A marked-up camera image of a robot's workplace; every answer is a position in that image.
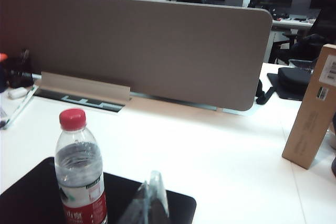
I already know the black strap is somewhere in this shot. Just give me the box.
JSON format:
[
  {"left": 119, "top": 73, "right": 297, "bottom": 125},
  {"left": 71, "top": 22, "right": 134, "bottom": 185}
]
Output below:
[{"left": 256, "top": 79, "right": 276, "bottom": 105}]

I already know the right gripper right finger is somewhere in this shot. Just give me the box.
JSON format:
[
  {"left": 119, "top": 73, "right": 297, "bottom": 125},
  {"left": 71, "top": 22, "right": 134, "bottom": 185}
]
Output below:
[{"left": 147, "top": 170, "right": 170, "bottom": 224}]

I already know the orange capped dark container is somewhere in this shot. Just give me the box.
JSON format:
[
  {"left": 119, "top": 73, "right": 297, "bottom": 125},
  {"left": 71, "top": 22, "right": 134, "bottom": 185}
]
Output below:
[{"left": 0, "top": 52, "right": 8, "bottom": 93}]

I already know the clear plastic water bottle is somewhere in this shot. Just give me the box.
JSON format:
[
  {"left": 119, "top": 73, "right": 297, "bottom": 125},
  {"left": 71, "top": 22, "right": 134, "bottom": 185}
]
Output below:
[{"left": 54, "top": 108, "right": 108, "bottom": 224}]

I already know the clear plastic parts bag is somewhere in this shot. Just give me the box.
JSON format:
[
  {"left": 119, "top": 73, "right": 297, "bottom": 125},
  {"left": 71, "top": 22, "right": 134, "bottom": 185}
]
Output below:
[{"left": 0, "top": 84, "right": 39, "bottom": 130}]

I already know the white earbuds case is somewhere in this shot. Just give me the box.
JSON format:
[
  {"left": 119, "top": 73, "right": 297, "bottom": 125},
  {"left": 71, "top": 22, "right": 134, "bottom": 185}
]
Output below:
[{"left": 7, "top": 87, "right": 28, "bottom": 99}]

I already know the black round pouch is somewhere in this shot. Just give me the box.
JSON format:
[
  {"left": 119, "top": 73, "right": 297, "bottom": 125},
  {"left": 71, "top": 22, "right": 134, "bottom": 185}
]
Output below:
[{"left": 277, "top": 67, "right": 313, "bottom": 86}]

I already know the tall brown cardboard box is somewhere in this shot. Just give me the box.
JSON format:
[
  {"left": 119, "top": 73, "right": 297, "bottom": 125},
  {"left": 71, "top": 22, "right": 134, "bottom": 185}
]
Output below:
[{"left": 281, "top": 43, "right": 336, "bottom": 170}]

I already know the black bag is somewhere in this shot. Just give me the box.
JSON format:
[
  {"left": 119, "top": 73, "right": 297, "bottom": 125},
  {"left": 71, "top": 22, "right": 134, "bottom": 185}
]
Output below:
[{"left": 267, "top": 73, "right": 312, "bottom": 101}]

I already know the beige desk divider panel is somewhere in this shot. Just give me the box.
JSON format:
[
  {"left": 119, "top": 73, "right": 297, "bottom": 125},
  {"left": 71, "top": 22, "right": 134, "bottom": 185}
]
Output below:
[{"left": 0, "top": 0, "right": 274, "bottom": 112}]

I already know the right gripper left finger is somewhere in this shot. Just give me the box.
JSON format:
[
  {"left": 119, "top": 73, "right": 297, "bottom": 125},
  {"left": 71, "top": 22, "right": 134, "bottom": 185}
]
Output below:
[{"left": 123, "top": 181, "right": 149, "bottom": 224}]

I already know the beige cable tray lid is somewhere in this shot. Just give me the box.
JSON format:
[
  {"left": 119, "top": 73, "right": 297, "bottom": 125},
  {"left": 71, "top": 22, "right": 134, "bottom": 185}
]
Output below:
[{"left": 40, "top": 71, "right": 131, "bottom": 101}]

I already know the black mouse pad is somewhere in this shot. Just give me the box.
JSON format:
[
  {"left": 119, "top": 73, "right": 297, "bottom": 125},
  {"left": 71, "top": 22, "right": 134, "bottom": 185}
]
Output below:
[{"left": 0, "top": 156, "right": 197, "bottom": 224}]

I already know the black pen holder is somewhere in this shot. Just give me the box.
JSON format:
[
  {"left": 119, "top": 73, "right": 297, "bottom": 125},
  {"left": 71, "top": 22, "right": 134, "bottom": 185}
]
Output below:
[{"left": 6, "top": 48, "right": 34, "bottom": 89}]

